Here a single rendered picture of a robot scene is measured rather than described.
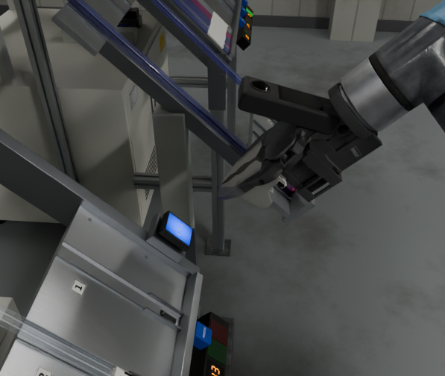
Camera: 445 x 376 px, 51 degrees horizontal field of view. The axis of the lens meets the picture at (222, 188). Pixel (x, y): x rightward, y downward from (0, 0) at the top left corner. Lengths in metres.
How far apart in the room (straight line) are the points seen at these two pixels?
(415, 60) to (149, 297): 0.42
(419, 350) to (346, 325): 0.22
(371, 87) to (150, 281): 0.37
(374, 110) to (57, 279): 0.40
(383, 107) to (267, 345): 1.08
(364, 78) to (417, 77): 0.05
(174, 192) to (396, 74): 0.58
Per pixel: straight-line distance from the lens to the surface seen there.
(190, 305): 0.65
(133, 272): 0.63
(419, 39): 0.52
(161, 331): 0.63
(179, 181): 0.95
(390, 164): 2.27
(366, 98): 0.52
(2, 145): 0.62
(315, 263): 1.72
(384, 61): 0.52
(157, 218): 0.67
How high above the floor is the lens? 1.25
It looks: 39 degrees down
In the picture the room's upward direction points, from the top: straight up
